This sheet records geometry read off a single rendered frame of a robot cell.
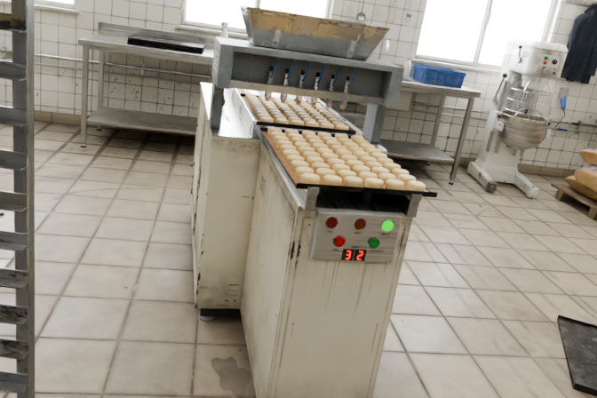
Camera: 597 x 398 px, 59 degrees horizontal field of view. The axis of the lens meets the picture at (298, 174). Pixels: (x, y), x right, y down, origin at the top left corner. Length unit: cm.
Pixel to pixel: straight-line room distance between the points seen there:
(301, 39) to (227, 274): 100
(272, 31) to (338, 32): 26
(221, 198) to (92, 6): 344
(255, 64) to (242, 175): 43
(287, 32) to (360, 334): 111
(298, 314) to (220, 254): 73
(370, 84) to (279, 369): 116
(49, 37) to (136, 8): 82
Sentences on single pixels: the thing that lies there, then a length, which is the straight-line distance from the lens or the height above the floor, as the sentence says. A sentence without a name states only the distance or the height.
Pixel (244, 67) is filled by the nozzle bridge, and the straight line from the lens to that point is 207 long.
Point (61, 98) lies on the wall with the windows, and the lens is 543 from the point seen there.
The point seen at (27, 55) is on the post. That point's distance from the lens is 116.
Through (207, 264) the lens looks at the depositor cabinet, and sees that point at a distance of 222.
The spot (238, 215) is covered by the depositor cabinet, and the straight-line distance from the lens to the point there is 213.
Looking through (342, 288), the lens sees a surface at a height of 60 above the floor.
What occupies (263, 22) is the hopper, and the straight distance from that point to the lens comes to 202.
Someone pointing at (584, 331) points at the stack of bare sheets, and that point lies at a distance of 310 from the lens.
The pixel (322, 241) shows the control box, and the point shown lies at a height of 76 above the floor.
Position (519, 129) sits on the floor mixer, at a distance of 509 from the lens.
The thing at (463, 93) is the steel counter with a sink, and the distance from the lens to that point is 492.
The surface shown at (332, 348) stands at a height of 39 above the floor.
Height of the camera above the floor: 133
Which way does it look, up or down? 17 degrees down
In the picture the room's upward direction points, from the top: 9 degrees clockwise
